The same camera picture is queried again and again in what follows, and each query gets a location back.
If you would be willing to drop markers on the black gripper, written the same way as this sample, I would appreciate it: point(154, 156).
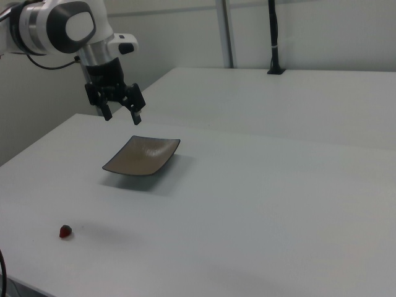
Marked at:
point(103, 72)

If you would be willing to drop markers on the red strawberry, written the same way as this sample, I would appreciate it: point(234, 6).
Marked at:
point(65, 231)

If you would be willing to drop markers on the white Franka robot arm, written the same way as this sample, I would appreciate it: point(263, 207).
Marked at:
point(37, 28)

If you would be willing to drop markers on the square brown ceramic plate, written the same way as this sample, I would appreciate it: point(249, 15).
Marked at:
point(140, 156)

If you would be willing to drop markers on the black pole with base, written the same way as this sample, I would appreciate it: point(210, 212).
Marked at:
point(274, 34)

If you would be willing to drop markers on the grey metal partition post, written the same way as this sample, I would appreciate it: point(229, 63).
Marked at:
point(227, 34)

